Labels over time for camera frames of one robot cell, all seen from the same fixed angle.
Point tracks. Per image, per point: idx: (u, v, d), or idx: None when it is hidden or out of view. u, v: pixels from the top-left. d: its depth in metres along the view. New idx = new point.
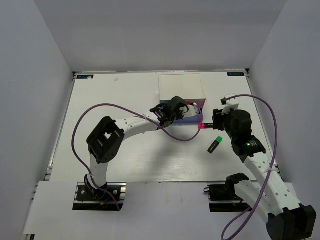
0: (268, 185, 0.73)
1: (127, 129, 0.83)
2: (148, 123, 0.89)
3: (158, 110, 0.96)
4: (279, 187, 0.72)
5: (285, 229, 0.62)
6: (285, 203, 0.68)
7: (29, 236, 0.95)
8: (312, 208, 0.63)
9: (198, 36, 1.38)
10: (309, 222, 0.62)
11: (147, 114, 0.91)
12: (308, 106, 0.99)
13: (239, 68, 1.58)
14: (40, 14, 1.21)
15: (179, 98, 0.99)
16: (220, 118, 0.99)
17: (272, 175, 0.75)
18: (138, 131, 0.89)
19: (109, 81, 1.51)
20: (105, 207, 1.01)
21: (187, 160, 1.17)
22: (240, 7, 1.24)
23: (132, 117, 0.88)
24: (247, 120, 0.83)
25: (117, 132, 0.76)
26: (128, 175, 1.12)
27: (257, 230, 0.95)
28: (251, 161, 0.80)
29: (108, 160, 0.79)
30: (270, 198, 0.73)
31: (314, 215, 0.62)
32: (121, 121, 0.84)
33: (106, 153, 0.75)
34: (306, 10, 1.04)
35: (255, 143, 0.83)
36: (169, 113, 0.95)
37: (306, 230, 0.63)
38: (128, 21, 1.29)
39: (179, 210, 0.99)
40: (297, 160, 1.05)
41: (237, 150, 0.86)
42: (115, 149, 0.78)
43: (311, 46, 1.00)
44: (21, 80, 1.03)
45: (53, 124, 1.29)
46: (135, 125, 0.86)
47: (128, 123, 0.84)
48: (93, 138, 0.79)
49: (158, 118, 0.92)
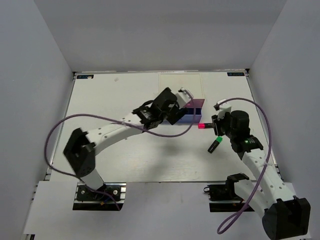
0: (264, 178, 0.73)
1: (101, 141, 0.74)
2: (126, 129, 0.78)
3: (142, 110, 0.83)
4: (274, 180, 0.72)
5: (280, 221, 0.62)
6: (279, 195, 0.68)
7: (29, 236, 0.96)
8: (306, 200, 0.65)
9: (198, 36, 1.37)
10: (303, 214, 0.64)
11: (127, 118, 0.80)
12: (309, 106, 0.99)
13: (239, 68, 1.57)
14: (39, 14, 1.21)
15: (168, 93, 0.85)
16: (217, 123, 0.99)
17: (268, 169, 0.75)
18: (116, 139, 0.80)
19: (108, 81, 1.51)
20: (105, 207, 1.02)
21: (187, 160, 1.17)
22: (240, 7, 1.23)
23: (108, 125, 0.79)
24: (244, 118, 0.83)
25: (87, 146, 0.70)
26: (128, 175, 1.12)
27: (257, 230, 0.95)
28: (248, 157, 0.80)
29: (85, 172, 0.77)
30: (265, 190, 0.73)
31: (309, 207, 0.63)
32: (94, 132, 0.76)
33: (81, 168, 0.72)
34: (306, 10, 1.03)
35: (253, 140, 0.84)
36: (157, 113, 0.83)
37: (301, 223, 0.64)
38: (127, 20, 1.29)
39: (179, 210, 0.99)
40: (297, 160, 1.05)
41: (235, 147, 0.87)
42: (91, 162, 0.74)
43: (311, 46, 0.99)
44: (21, 81, 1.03)
45: (53, 124, 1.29)
46: (110, 134, 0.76)
47: (102, 133, 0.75)
48: (66, 152, 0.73)
49: (141, 120, 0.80)
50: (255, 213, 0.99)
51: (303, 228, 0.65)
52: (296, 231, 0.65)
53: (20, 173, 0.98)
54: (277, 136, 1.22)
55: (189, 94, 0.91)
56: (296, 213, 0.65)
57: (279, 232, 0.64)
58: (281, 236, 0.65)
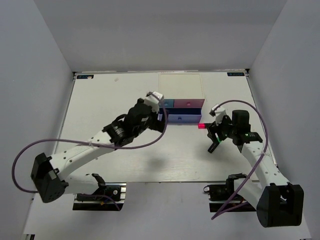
0: (260, 166, 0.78)
1: (66, 165, 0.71)
2: (94, 149, 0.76)
3: (114, 126, 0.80)
4: (270, 168, 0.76)
5: (273, 204, 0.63)
6: (273, 180, 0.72)
7: (29, 236, 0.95)
8: (299, 186, 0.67)
9: (198, 36, 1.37)
10: (296, 199, 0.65)
11: (95, 138, 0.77)
12: (308, 106, 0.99)
13: (239, 68, 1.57)
14: (39, 14, 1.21)
15: (139, 107, 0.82)
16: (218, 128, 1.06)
17: (265, 158, 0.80)
18: (85, 160, 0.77)
19: (108, 81, 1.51)
20: (105, 207, 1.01)
21: (187, 160, 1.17)
22: (240, 7, 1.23)
23: (75, 147, 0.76)
24: (243, 113, 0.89)
25: (50, 174, 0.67)
26: (128, 175, 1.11)
27: (257, 230, 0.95)
28: (247, 147, 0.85)
29: (54, 197, 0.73)
30: (260, 177, 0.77)
31: (302, 192, 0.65)
32: (59, 157, 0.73)
33: (48, 194, 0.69)
34: (306, 10, 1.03)
35: (253, 134, 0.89)
36: (129, 129, 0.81)
37: (294, 210, 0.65)
38: (127, 20, 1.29)
39: (179, 210, 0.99)
40: (297, 161, 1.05)
41: (235, 139, 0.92)
42: (59, 188, 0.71)
43: (311, 46, 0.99)
44: (21, 81, 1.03)
45: (53, 124, 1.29)
46: (76, 157, 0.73)
47: (67, 157, 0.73)
48: (33, 179, 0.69)
49: (111, 139, 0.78)
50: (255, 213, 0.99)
51: (296, 216, 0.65)
52: (290, 219, 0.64)
53: (21, 173, 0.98)
54: (277, 136, 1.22)
55: (154, 96, 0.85)
56: (290, 199, 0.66)
57: (273, 217, 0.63)
58: (275, 223, 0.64)
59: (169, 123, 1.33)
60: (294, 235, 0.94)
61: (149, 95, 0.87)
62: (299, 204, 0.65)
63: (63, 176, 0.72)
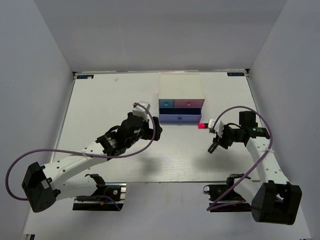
0: (262, 162, 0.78)
1: (59, 175, 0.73)
2: (88, 160, 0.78)
3: (107, 137, 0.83)
4: (272, 165, 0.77)
5: (267, 201, 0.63)
6: (271, 177, 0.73)
7: (29, 236, 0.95)
8: (299, 187, 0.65)
9: (198, 36, 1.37)
10: (293, 201, 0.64)
11: (89, 148, 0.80)
12: (308, 106, 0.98)
13: (239, 68, 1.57)
14: (39, 14, 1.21)
15: (132, 120, 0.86)
16: (221, 138, 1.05)
17: (268, 156, 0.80)
18: (77, 170, 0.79)
19: (109, 81, 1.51)
20: (105, 207, 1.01)
21: (187, 160, 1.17)
22: (240, 7, 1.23)
23: (68, 157, 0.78)
24: (249, 111, 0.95)
25: (43, 183, 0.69)
26: (128, 175, 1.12)
27: (257, 230, 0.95)
28: (252, 142, 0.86)
29: (44, 206, 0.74)
30: (261, 173, 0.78)
31: (300, 194, 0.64)
32: (52, 166, 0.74)
33: (39, 203, 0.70)
34: (307, 10, 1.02)
35: (261, 130, 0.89)
36: (122, 140, 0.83)
37: (289, 210, 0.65)
38: (127, 20, 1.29)
39: (179, 210, 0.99)
40: (297, 161, 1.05)
41: (241, 133, 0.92)
42: (50, 198, 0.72)
43: (311, 46, 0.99)
44: (21, 81, 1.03)
45: (53, 124, 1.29)
46: (70, 167, 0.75)
47: (60, 167, 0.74)
48: (24, 188, 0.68)
49: (104, 149, 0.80)
50: None
51: (289, 216, 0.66)
52: (282, 219, 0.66)
53: (21, 173, 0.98)
54: (277, 136, 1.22)
55: (140, 106, 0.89)
56: (287, 200, 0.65)
57: (265, 215, 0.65)
58: (267, 220, 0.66)
59: (169, 123, 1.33)
60: (294, 235, 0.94)
61: (135, 105, 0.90)
62: (295, 206, 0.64)
63: (55, 186, 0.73)
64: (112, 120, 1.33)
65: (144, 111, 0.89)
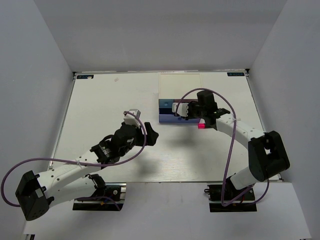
0: (238, 130, 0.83)
1: (53, 184, 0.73)
2: (82, 169, 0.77)
3: (101, 146, 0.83)
4: (246, 127, 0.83)
5: (260, 155, 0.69)
6: (251, 135, 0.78)
7: (29, 236, 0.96)
8: (275, 131, 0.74)
9: (199, 35, 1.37)
10: (276, 144, 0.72)
11: (83, 157, 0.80)
12: (309, 106, 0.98)
13: (239, 68, 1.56)
14: (39, 14, 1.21)
15: (125, 129, 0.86)
16: (188, 116, 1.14)
17: (238, 124, 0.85)
18: (72, 179, 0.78)
19: (109, 81, 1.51)
20: (105, 207, 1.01)
21: (186, 159, 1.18)
22: (239, 6, 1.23)
23: (63, 166, 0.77)
24: (209, 94, 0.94)
25: (37, 192, 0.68)
26: (128, 175, 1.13)
27: (258, 229, 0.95)
28: (219, 121, 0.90)
29: (38, 215, 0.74)
30: (242, 139, 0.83)
31: (279, 136, 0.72)
32: (46, 175, 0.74)
33: (32, 212, 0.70)
34: (306, 10, 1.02)
35: (221, 110, 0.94)
36: (116, 149, 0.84)
37: (280, 155, 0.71)
38: (127, 20, 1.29)
39: (179, 210, 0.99)
40: (298, 161, 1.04)
41: (208, 119, 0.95)
42: (43, 206, 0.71)
43: (311, 47, 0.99)
44: (21, 81, 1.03)
45: (52, 123, 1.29)
46: (64, 176, 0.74)
47: (55, 176, 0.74)
48: (18, 196, 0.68)
49: (98, 158, 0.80)
50: (255, 213, 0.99)
51: (284, 160, 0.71)
52: (280, 166, 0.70)
53: (21, 173, 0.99)
54: None
55: (130, 114, 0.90)
56: (272, 147, 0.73)
57: (265, 169, 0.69)
58: (270, 174, 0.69)
59: (169, 123, 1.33)
60: (294, 234, 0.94)
61: (125, 114, 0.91)
62: (282, 148, 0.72)
63: (48, 194, 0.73)
64: (112, 120, 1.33)
65: (134, 118, 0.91)
